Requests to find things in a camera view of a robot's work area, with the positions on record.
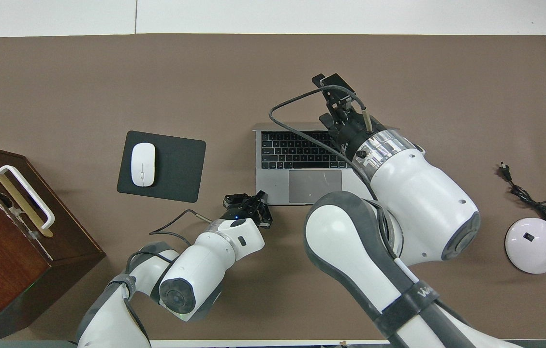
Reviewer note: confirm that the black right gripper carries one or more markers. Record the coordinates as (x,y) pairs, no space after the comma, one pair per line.
(347,130)

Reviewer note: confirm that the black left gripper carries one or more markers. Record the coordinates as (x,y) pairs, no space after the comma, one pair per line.
(243,211)

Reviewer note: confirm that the silver laptop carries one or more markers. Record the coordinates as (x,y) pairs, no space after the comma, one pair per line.
(272,186)

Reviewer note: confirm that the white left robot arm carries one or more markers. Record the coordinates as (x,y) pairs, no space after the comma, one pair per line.
(205,261)

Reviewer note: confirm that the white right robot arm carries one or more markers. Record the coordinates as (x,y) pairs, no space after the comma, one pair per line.
(422,193)

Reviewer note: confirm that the black mouse pad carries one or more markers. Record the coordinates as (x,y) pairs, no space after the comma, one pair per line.
(178,169)

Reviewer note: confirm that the white computer mouse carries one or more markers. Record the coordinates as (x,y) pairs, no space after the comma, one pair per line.
(143,164)

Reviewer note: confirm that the brown table mat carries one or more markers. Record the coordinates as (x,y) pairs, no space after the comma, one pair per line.
(156,72)

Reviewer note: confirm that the dark brown wooden box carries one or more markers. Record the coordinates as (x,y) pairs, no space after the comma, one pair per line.
(2,266)

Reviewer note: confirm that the white desk lamp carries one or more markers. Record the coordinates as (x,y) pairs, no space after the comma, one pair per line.
(531,246)

